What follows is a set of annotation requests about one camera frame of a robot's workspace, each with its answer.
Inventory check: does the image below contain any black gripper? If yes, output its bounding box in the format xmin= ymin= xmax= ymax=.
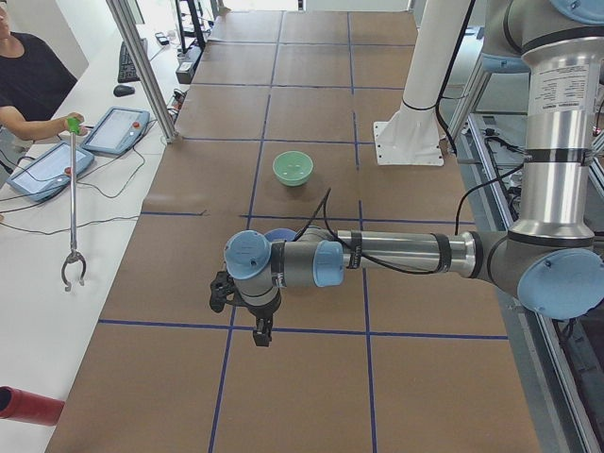
xmin=247 ymin=304 xmax=277 ymax=346

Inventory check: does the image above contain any blue bowl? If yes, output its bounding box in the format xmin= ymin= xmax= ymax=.
xmin=264 ymin=227 xmax=297 ymax=242

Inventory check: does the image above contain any metal reacher grabber tool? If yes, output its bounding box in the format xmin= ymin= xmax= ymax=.
xmin=61 ymin=133 xmax=87 ymax=292

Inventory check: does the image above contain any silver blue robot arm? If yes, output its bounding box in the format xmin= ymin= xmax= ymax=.
xmin=210 ymin=1 xmax=603 ymax=346

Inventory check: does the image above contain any person's forearm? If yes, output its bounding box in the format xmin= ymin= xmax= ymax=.
xmin=0 ymin=106 xmax=66 ymax=141

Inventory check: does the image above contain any green bowl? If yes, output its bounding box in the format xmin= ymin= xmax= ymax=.
xmin=273 ymin=150 xmax=314 ymax=187

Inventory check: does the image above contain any person's hand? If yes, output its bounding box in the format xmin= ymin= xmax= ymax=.
xmin=59 ymin=112 xmax=88 ymax=136

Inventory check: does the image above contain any far teach pendant tablet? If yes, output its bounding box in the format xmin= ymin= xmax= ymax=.
xmin=81 ymin=107 xmax=150 ymax=156

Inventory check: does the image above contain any teach pendant tablet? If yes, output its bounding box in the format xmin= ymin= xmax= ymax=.
xmin=81 ymin=107 xmax=150 ymax=156
xmin=7 ymin=142 xmax=71 ymax=202

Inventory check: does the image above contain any red cylinder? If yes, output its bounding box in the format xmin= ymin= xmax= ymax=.
xmin=1 ymin=386 xmax=64 ymax=427

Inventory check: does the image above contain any near teach pendant tablet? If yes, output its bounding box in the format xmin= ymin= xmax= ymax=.
xmin=7 ymin=142 xmax=71 ymax=202

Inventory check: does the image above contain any black computer mouse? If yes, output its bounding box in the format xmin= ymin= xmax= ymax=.
xmin=113 ymin=84 xmax=135 ymax=97

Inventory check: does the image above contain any black keyboard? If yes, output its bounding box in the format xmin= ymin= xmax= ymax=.
xmin=117 ymin=42 xmax=140 ymax=84

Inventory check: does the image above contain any person in black shirt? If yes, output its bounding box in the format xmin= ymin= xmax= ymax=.
xmin=0 ymin=0 xmax=90 ymax=176

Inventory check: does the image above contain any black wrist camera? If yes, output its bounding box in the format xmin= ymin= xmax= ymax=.
xmin=210 ymin=270 xmax=237 ymax=313

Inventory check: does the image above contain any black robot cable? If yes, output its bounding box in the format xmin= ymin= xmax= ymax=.
xmin=295 ymin=0 xmax=525 ymax=276

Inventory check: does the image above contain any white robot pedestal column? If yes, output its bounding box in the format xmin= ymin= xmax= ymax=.
xmin=374 ymin=0 xmax=474 ymax=166

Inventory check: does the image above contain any aluminium frame post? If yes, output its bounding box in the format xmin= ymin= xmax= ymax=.
xmin=106 ymin=0 xmax=176 ymax=143

